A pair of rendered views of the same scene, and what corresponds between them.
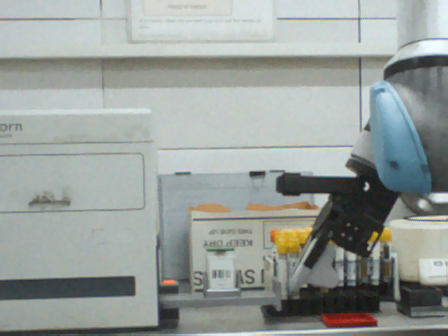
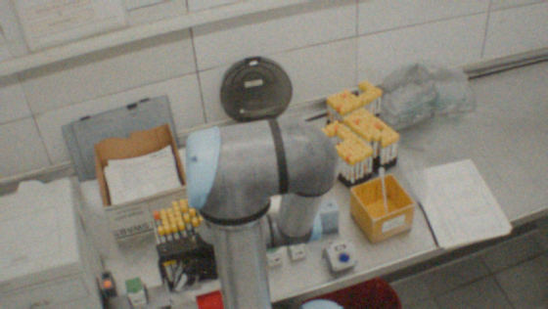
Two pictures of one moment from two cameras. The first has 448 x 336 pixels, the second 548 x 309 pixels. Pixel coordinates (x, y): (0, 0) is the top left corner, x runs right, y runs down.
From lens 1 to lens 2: 1.16 m
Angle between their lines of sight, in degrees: 41
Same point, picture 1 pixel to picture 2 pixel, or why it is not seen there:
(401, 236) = not seen: hidden behind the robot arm
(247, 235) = (139, 209)
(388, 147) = not seen: outside the picture
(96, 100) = (18, 90)
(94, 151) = (53, 283)
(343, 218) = (200, 267)
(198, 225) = (110, 212)
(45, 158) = (28, 291)
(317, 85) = (161, 44)
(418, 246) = not seen: hidden behind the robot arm
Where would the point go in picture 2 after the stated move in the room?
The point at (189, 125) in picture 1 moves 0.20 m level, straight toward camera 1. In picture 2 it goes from (81, 88) to (84, 129)
